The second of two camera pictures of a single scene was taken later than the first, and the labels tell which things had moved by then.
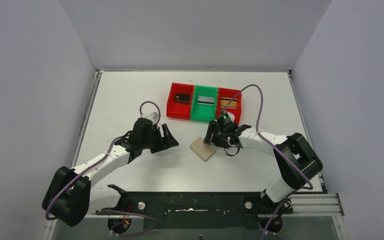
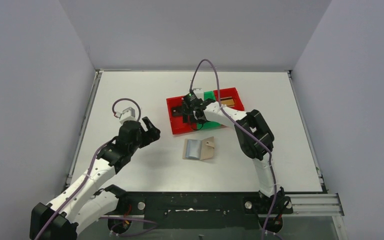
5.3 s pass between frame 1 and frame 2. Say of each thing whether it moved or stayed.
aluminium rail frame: stayed
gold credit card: stayed
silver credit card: moved
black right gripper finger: moved
